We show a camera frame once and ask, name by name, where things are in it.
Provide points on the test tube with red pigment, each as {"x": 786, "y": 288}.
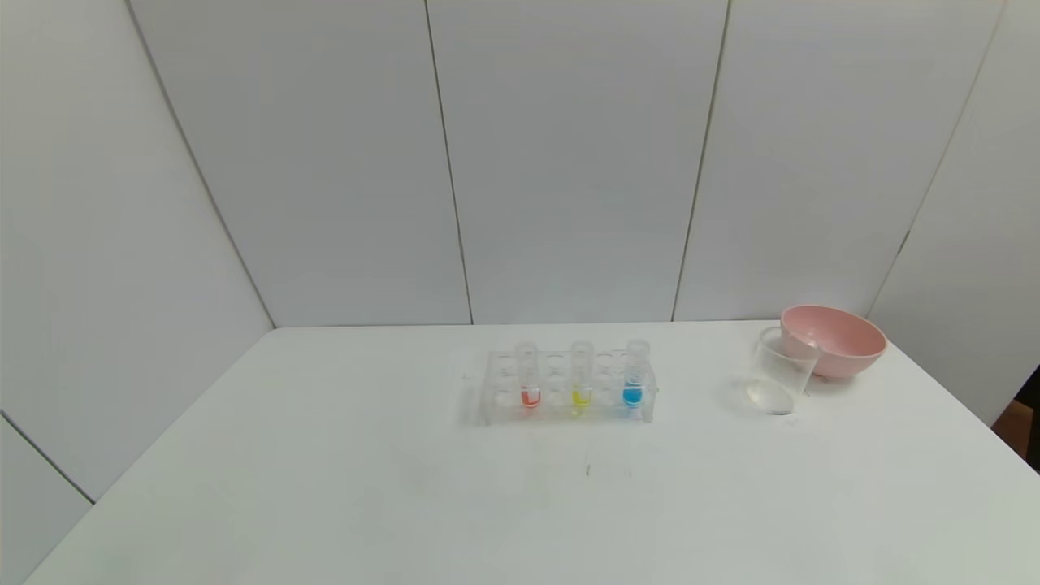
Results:
{"x": 530, "y": 396}

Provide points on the test tube with blue pigment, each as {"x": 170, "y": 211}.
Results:
{"x": 633, "y": 396}

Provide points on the pink bowl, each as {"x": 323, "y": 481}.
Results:
{"x": 845, "y": 345}

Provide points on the test tube with yellow pigment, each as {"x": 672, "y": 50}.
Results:
{"x": 582, "y": 396}

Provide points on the clear acrylic test tube rack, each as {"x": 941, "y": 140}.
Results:
{"x": 556, "y": 410}

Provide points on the clear plastic beaker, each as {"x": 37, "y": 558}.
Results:
{"x": 778, "y": 374}

